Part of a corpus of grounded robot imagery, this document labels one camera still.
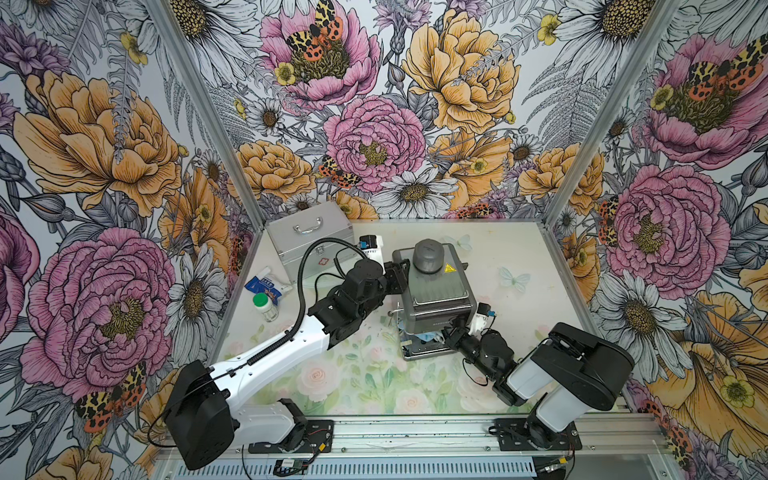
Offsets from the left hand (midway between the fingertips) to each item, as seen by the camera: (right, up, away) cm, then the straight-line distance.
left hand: (403, 273), depth 77 cm
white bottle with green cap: (-40, -10, +12) cm, 43 cm away
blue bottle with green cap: (-45, -6, +22) cm, 50 cm away
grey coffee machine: (+8, -4, -8) cm, 12 cm away
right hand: (+9, -15, +8) cm, 20 cm away
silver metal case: (-35, +10, +21) cm, 42 cm away
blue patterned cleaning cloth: (+6, -17, +5) cm, 19 cm away
